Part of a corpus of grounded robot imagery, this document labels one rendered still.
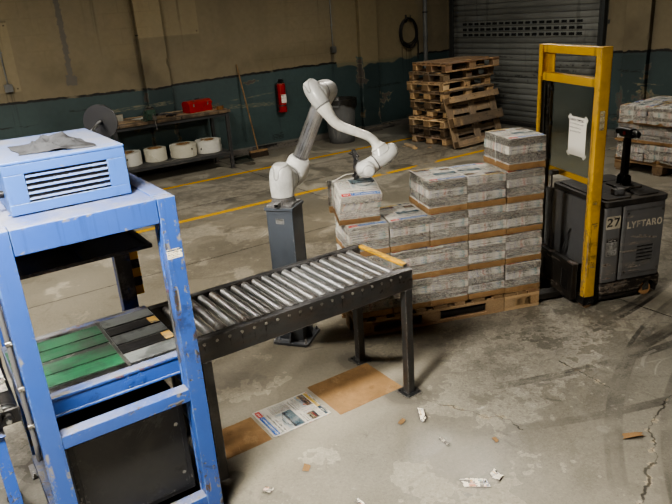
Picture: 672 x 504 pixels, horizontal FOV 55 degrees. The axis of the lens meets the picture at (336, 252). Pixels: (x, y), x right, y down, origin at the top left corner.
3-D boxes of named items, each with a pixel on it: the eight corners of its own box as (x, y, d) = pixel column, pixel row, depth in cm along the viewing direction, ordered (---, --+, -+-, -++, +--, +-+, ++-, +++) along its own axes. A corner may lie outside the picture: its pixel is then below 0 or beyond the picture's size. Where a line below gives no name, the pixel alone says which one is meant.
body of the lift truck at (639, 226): (546, 272, 544) (550, 180, 516) (603, 262, 556) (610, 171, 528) (597, 304, 481) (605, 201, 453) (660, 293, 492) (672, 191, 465)
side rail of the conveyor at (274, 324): (407, 285, 370) (406, 266, 365) (413, 288, 365) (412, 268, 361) (186, 364, 302) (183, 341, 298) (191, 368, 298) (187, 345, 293)
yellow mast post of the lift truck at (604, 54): (576, 293, 480) (593, 46, 419) (586, 291, 482) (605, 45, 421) (583, 297, 472) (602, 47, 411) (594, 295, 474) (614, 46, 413)
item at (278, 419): (305, 392, 396) (305, 390, 396) (331, 413, 374) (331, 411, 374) (252, 414, 378) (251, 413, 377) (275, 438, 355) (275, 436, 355)
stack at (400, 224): (340, 316, 491) (333, 212, 462) (481, 291, 516) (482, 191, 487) (354, 339, 456) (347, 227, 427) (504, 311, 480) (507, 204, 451)
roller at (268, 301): (237, 286, 360) (244, 290, 363) (278, 314, 323) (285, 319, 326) (242, 279, 361) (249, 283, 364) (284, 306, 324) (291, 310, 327)
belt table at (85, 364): (147, 320, 344) (144, 303, 341) (194, 368, 293) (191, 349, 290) (5, 364, 309) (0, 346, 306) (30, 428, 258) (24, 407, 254)
